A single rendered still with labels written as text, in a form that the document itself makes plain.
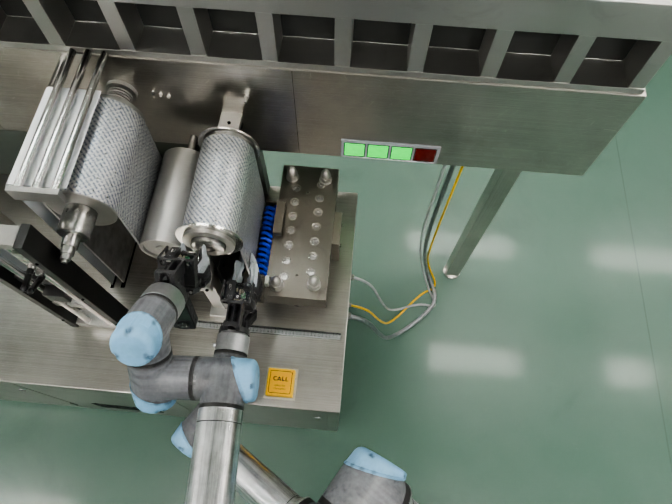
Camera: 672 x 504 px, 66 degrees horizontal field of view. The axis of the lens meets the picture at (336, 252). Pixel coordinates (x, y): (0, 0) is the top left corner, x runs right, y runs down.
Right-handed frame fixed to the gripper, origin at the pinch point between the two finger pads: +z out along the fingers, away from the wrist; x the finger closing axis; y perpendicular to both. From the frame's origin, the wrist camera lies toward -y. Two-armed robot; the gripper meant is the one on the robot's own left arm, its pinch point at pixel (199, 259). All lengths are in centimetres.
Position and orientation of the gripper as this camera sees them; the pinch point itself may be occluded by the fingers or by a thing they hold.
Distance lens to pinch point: 116.5
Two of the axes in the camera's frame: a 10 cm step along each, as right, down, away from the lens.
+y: 0.7, -9.0, -4.4
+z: 0.6, -4.3, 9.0
